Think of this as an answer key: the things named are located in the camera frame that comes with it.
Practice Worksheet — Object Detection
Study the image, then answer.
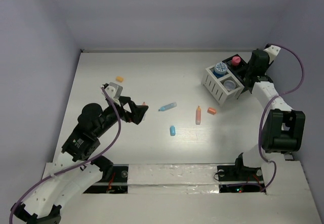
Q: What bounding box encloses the pink capped tube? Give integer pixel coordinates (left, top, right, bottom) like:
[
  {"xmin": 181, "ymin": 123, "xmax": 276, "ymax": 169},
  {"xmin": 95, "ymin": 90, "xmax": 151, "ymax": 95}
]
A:
[{"xmin": 231, "ymin": 56, "xmax": 241, "ymax": 67}]

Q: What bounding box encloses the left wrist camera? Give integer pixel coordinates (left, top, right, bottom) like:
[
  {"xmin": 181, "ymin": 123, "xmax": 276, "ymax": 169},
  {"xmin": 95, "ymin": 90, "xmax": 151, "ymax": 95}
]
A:
[{"xmin": 101, "ymin": 82, "xmax": 123, "ymax": 101}]

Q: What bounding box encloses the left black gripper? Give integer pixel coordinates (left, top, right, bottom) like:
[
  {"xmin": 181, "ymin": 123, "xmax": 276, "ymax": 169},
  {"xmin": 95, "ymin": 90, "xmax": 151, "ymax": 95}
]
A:
[{"xmin": 96, "ymin": 96, "xmax": 148, "ymax": 137}]

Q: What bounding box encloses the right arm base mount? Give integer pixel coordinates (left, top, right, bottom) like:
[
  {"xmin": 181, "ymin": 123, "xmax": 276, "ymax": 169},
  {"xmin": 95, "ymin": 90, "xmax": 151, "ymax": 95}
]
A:
[{"xmin": 213, "ymin": 165, "xmax": 265, "ymax": 193}]

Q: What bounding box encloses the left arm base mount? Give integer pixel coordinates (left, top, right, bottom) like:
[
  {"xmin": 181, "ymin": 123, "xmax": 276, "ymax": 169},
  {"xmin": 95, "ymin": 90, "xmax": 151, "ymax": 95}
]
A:
[{"xmin": 84, "ymin": 164, "xmax": 129, "ymax": 194}]

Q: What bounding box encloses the clear round jar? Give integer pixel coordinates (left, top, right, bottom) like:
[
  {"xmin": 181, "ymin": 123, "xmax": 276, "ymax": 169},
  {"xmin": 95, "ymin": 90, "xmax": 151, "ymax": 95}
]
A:
[{"xmin": 223, "ymin": 79, "xmax": 236, "ymax": 92}]

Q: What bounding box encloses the white slotted container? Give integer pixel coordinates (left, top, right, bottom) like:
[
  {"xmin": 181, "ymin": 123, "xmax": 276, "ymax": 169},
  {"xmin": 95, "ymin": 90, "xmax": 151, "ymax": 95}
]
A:
[{"xmin": 201, "ymin": 65, "xmax": 244, "ymax": 106}]

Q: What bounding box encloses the dark orange eraser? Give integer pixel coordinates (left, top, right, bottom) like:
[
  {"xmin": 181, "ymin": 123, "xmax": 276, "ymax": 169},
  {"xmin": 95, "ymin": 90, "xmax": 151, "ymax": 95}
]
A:
[{"xmin": 207, "ymin": 107, "xmax": 217, "ymax": 115}]

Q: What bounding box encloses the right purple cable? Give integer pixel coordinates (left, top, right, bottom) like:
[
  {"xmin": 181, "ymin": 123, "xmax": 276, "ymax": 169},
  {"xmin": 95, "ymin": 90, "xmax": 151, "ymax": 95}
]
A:
[{"xmin": 258, "ymin": 46, "xmax": 305, "ymax": 193}]

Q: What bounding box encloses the blue eraser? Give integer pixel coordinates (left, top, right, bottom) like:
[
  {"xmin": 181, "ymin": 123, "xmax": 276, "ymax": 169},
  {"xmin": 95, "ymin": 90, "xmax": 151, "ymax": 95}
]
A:
[{"xmin": 170, "ymin": 125, "xmax": 176, "ymax": 136}]

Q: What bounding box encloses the orange tip white pen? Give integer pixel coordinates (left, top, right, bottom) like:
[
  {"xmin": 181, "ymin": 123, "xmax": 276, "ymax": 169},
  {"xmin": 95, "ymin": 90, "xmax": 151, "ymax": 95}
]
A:
[{"xmin": 142, "ymin": 102, "xmax": 146, "ymax": 121}]

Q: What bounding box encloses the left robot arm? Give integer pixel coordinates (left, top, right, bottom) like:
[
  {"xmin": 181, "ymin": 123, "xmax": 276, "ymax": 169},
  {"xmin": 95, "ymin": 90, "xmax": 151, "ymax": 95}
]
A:
[{"xmin": 9, "ymin": 96, "xmax": 148, "ymax": 223}]

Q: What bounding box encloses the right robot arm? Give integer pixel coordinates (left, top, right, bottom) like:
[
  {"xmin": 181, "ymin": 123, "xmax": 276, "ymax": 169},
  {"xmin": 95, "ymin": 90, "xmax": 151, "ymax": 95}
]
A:
[{"xmin": 233, "ymin": 44, "xmax": 306, "ymax": 180}]

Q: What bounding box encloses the black container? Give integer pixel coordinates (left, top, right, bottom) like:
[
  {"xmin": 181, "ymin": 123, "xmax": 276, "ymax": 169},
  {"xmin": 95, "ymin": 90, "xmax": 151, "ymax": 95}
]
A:
[{"xmin": 222, "ymin": 54, "xmax": 252, "ymax": 93}]

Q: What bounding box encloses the orange pencil shaped pen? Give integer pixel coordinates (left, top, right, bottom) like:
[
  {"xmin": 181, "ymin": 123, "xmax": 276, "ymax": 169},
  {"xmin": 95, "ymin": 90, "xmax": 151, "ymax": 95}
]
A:
[{"xmin": 195, "ymin": 106, "xmax": 201, "ymax": 125}]

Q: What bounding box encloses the blue highlighter pen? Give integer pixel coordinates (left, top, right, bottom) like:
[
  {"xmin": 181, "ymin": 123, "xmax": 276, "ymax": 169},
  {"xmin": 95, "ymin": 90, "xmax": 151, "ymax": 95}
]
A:
[{"xmin": 158, "ymin": 102, "xmax": 177, "ymax": 112}]

